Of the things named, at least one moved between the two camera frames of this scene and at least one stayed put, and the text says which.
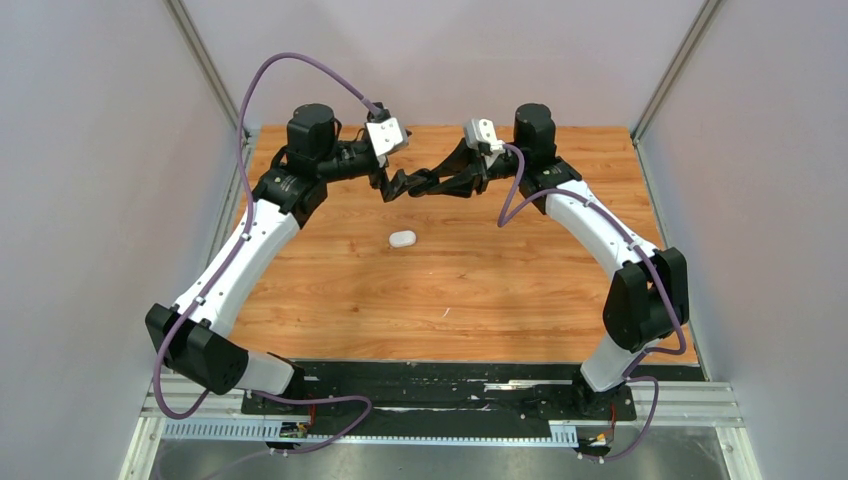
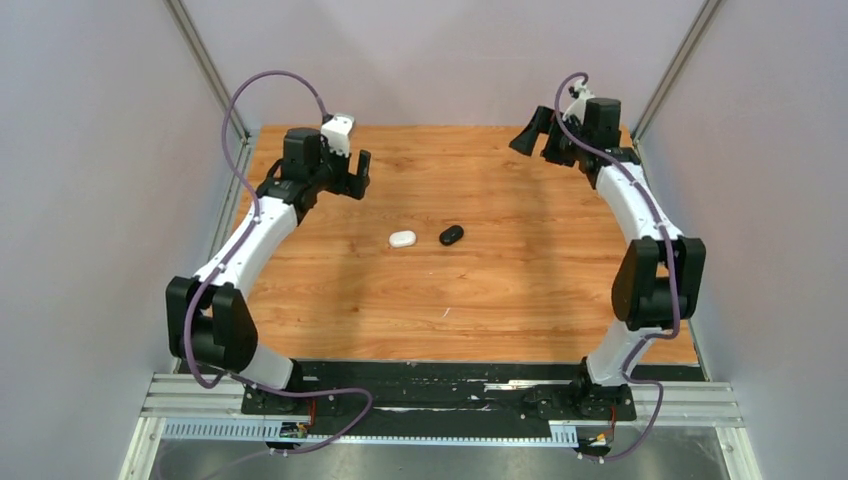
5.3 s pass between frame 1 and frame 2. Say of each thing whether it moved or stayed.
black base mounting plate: stayed
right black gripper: moved
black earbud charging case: moved
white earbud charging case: stayed
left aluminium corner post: stayed
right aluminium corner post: stayed
